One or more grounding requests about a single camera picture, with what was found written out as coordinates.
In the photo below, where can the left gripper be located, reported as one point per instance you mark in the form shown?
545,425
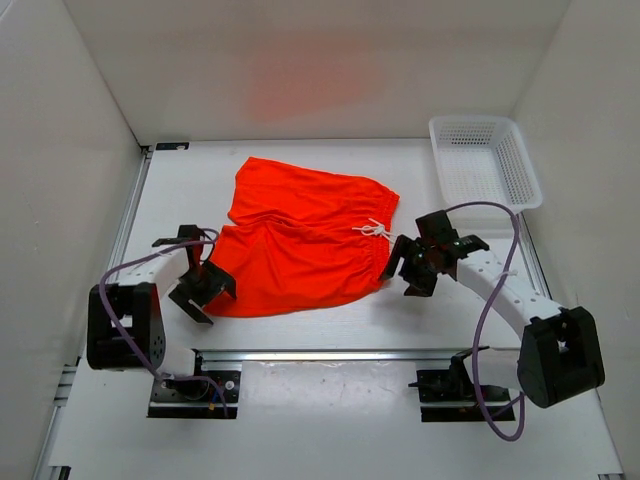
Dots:
218,280

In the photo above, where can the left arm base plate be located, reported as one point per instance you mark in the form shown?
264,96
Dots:
196,399

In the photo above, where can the orange shorts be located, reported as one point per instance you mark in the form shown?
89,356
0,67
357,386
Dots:
301,239

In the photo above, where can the aluminium front rail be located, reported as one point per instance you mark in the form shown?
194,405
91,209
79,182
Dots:
328,355

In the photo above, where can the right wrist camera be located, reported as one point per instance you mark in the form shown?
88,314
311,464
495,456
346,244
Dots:
435,229

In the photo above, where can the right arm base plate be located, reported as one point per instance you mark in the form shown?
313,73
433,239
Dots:
448,396

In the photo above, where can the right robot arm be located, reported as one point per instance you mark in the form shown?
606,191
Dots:
559,355

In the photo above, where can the white plastic basket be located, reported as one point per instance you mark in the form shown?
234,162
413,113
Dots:
483,158

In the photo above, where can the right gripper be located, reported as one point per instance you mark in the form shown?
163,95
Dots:
405,247

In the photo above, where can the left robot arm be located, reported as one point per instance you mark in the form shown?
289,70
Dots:
125,322

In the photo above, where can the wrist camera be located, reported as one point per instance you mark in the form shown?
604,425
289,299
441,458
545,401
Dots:
190,233
435,229

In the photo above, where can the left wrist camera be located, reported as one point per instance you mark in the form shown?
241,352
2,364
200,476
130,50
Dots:
190,233

